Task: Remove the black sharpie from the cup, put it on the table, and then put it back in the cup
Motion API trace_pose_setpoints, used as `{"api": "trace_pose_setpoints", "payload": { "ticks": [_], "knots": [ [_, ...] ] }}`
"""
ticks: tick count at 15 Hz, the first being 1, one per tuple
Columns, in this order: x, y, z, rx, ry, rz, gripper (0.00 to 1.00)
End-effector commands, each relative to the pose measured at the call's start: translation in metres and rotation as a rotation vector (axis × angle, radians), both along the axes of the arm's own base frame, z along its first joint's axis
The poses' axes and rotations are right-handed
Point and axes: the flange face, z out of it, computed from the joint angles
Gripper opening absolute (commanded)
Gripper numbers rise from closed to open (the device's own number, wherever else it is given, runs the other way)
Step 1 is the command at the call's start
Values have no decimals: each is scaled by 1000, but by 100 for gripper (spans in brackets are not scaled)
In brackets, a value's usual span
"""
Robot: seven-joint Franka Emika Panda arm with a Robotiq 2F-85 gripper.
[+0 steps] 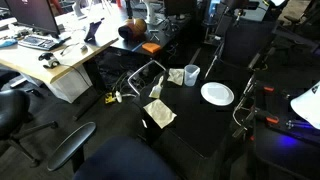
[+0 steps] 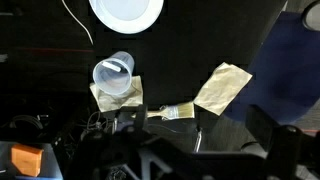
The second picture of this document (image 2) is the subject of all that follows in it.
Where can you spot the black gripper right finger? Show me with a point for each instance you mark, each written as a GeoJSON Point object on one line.
{"type": "Point", "coordinates": [275, 139]}

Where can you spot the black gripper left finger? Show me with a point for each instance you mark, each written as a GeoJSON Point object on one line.
{"type": "Point", "coordinates": [141, 121]}

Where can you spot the white-barrelled black sharpie marker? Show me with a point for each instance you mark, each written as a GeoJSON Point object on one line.
{"type": "Point", "coordinates": [111, 66]}

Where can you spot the tan paper bag under cup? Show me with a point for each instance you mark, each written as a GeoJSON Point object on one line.
{"type": "Point", "coordinates": [132, 97]}

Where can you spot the clear plastic cup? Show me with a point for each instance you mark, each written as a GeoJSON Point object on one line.
{"type": "Point", "coordinates": [112, 82]}

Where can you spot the blue mat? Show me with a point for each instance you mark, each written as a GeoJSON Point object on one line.
{"type": "Point", "coordinates": [285, 73]}

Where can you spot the white round plate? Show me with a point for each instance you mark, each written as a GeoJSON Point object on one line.
{"type": "Point", "coordinates": [127, 16]}

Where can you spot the orange block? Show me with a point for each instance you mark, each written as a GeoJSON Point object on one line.
{"type": "Point", "coordinates": [27, 159]}

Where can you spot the wooden handled paint brush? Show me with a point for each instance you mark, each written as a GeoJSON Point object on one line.
{"type": "Point", "coordinates": [173, 112]}

